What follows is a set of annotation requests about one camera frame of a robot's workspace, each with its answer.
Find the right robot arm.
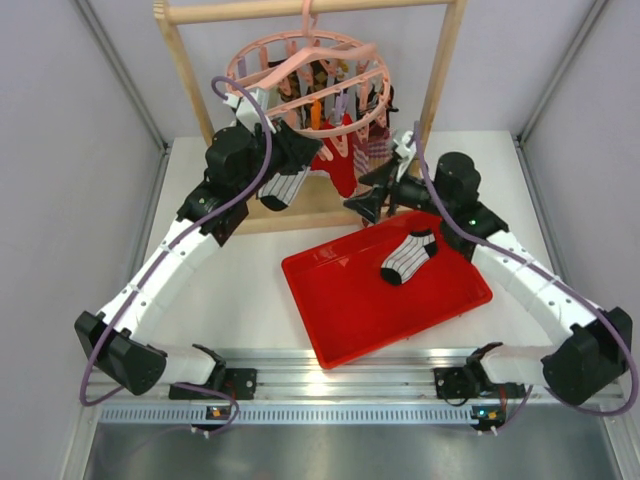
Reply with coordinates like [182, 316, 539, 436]
[344, 152, 637, 407]

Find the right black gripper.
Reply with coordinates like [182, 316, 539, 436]
[345, 156, 453, 225]

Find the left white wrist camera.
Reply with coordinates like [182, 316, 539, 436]
[223, 88, 276, 133]

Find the maroon striped beige sock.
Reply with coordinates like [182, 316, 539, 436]
[353, 115, 391, 179]

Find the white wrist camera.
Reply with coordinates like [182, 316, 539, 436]
[392, 130, 417, 181]
[223, 88, 276, 133]

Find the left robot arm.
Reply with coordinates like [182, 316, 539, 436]
[74, 121, 323, 397]

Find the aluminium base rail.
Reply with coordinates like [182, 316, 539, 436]
[82, 347, 624, 426]

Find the black white striped sock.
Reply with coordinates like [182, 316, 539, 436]
[357, 86, 399, 115]

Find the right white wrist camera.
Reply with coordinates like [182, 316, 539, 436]
[392, 130, 417, 181]

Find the wooden hanger rack frame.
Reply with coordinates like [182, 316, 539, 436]
[152, 0, 470, 237]

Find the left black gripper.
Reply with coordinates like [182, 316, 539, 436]
[236, 116, 321, 199]

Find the black yellow argyle sock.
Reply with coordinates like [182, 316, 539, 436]
[277, 59, 349, 130]

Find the pink round clip hanger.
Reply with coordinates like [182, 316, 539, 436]
[226, 1, 393, 142]

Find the red plastic tray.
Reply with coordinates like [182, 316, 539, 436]
[281, 212, 493, 369]

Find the red santa sock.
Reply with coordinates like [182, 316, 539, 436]
[311, 132, 358, 198]

